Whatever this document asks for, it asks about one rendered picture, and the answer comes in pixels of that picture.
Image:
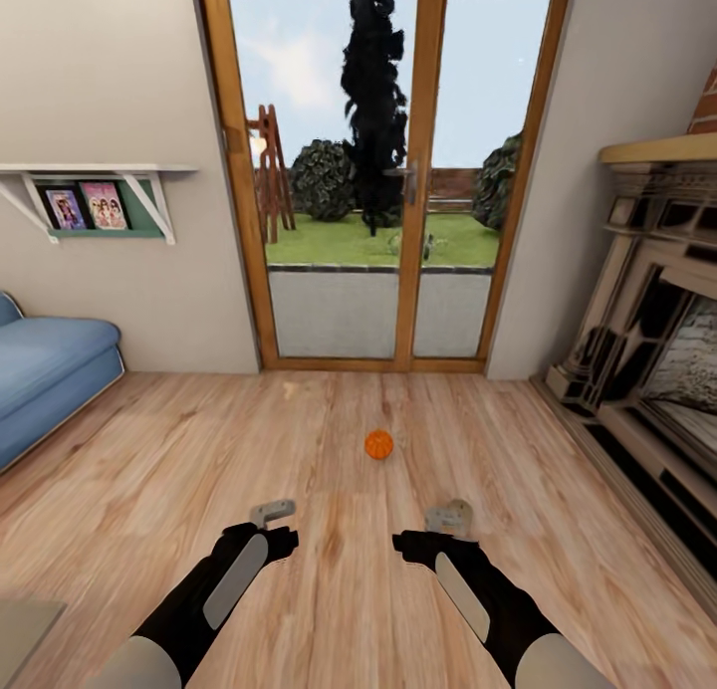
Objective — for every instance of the shelf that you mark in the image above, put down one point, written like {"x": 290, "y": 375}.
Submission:
{"x": 139, "y": 185}

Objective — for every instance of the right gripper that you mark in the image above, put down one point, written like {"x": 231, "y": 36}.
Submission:
{"x": 414, "y": 545}

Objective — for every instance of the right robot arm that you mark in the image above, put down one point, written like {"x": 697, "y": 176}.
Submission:
{"x": 529, "y": 650}

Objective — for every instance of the pumpkin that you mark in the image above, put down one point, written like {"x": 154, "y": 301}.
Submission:
{"x": 379, "y": 444}

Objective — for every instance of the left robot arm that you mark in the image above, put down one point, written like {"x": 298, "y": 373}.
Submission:
{"x": 167, "y": 647}

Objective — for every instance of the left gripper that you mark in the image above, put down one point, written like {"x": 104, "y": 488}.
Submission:
{"x": 281, "y": 543}

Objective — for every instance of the pillar candle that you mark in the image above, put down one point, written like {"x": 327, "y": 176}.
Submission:
{"x": 467, "y": 510}

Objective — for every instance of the sofa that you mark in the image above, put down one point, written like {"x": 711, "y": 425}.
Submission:
{"x": 50, "y": 369}

